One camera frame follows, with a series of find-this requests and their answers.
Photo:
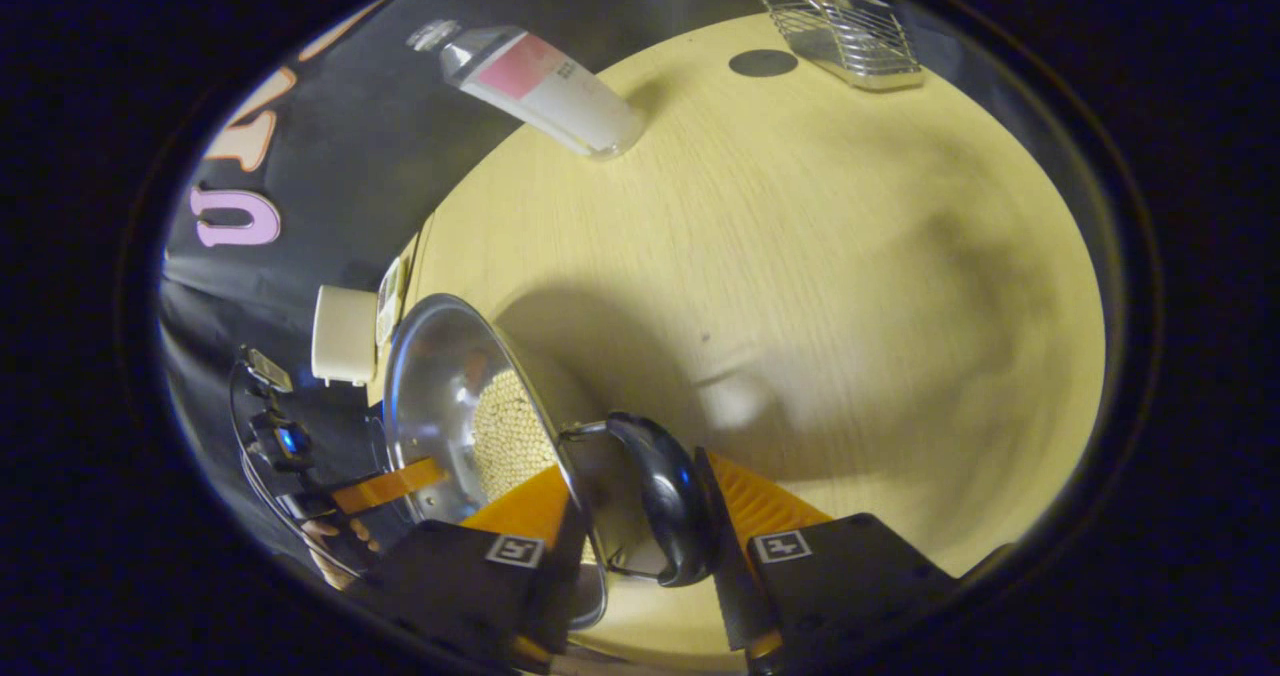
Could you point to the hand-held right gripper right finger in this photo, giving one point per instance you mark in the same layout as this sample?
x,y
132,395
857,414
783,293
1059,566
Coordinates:
x,y
735,596

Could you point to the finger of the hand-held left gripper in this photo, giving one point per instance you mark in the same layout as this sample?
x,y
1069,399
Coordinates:
x,y
390,486

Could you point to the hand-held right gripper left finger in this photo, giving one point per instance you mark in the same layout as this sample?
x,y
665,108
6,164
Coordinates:
x,y
555,596

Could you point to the white toaster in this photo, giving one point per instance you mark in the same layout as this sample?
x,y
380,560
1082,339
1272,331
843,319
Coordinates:
x,y
345,336

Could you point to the clear bottle with pink label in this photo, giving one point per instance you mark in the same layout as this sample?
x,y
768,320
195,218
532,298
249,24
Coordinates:
x,y
560,96

